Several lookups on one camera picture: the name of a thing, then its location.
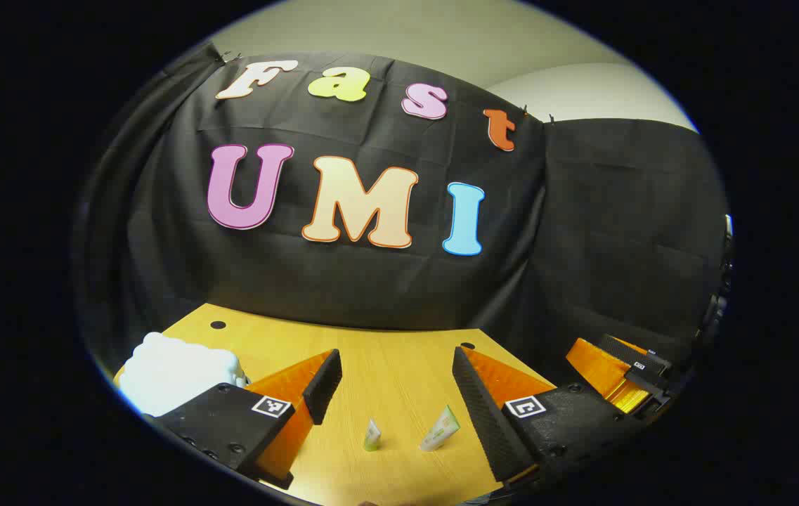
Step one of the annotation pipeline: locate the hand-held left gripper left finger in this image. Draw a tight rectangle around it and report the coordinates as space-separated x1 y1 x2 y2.
153 348 344 491

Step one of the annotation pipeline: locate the black backdrop cloth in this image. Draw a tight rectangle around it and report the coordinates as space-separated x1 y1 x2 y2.
72 42 730 394

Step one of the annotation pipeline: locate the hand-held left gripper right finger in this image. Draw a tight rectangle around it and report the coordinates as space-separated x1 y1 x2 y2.
451 345 654 490

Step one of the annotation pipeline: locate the white suitcase with handle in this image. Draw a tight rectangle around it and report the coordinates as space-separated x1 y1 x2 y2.
118 332 249 417

